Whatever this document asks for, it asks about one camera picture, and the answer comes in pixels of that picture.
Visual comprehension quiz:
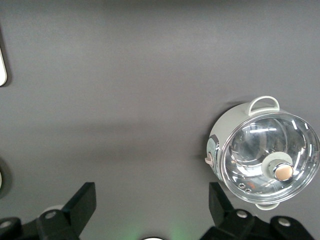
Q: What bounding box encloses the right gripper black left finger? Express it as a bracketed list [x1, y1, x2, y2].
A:
[0, 181, 97, 240]

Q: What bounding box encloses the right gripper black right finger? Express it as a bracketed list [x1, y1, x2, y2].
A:
[199, 181, 315, 240]

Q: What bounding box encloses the beige rectangular rabbit tray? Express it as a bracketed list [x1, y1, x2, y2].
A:
[0, 24, 8, 87]

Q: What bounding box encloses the glass pot lid with knob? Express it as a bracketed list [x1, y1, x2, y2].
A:
[221, 112, 320, 204]

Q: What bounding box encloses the steel pot with glass lid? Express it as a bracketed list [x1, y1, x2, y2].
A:
[204, 96, 320, 211]

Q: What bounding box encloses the dark grey table mat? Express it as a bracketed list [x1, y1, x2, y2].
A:
[0, 0, 320, 240]

